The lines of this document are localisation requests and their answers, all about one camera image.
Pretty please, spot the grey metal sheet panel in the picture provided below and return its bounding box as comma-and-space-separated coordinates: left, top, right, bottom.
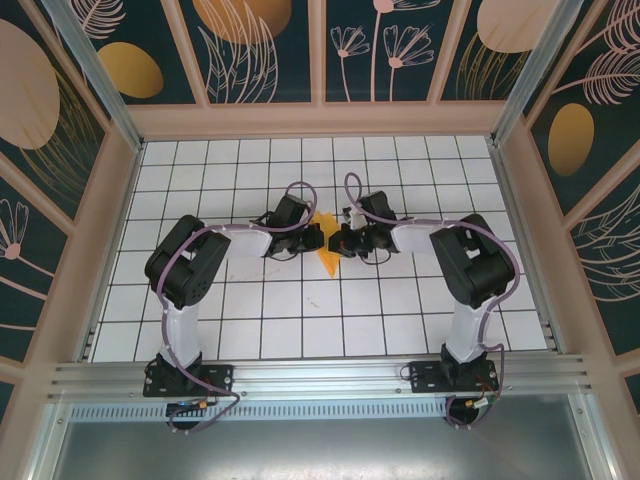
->
29, 419, 616, 480

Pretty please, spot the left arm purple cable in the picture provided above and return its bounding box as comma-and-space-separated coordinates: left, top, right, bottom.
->
155, 180, 318, 436

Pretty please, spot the dark panel with fern and oval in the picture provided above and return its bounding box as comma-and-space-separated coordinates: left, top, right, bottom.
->
522, 0, 640, 217

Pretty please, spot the aluminium corner post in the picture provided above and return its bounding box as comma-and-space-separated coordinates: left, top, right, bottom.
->
41, 0, 147, 153
491, 0, 597, 148

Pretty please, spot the dark panel with beige circle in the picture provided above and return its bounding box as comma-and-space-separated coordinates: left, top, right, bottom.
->
438, 0, 540, 103

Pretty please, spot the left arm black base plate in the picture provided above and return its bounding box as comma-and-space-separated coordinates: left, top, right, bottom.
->
143, 363, 236, 399

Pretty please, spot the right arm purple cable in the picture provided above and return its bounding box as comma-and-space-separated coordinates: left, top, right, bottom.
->
344, 172, 521, 432

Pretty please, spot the yellow cloth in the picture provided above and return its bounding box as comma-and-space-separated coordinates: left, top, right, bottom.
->
310, 211, 342, 279

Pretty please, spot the dark panel with flower drawings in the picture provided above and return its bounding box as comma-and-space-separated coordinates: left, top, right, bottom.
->
324, 0, 465, 104

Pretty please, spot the dark panel with orange oval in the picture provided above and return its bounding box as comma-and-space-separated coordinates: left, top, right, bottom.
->
92, 0, 197, 106

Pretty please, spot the dark panel with gold fern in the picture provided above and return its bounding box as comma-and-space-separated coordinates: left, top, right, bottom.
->
0, 0, 110, 224

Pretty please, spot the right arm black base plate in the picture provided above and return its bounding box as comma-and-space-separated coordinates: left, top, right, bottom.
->
408, 359, 501, 395

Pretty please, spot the dark panel with single flower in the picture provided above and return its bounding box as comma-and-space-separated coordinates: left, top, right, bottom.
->
0, 174, 70, 364

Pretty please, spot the slotted grey cable duct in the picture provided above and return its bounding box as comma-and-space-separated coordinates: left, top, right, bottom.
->
68, 402, 574, 422

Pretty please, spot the aluminium side rail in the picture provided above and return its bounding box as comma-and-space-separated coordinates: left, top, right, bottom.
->
487, 137, 567, 354

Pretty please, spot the dark panel with pink leaves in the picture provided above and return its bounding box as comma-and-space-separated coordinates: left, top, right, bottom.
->
569, 174, 640, 359

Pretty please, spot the aluminium mounting rail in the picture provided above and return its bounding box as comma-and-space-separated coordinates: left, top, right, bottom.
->
47, 353, 597, 402

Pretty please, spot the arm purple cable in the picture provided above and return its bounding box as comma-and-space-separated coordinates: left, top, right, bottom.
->
155, 180, 318, 436
344, 172, 521, 432

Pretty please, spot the dark panel with leaf drawings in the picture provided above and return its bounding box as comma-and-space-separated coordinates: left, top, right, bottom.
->
178, 0, 314, 105

